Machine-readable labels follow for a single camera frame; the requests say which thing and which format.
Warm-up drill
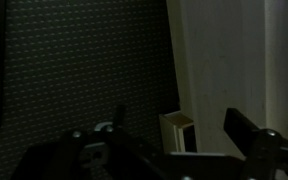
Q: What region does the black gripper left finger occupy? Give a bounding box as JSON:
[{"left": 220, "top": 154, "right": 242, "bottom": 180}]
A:
[{"left": 10, "top": 104, "right": 168, "bottom": 180}]

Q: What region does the large wooden drawer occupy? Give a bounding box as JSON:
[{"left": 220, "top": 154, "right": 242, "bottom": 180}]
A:
[{"left": 165, "top": 0, "right": 269, "bottom": 158}]

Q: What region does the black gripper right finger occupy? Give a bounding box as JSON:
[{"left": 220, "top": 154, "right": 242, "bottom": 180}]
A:
[{"left": 223, "top": 107, "right": 288, "bottom": 180}]

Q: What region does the small white floor item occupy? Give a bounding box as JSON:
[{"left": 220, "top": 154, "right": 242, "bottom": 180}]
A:
[{"left": 158, "top": 111, "right": 198, "bottom": 155}]

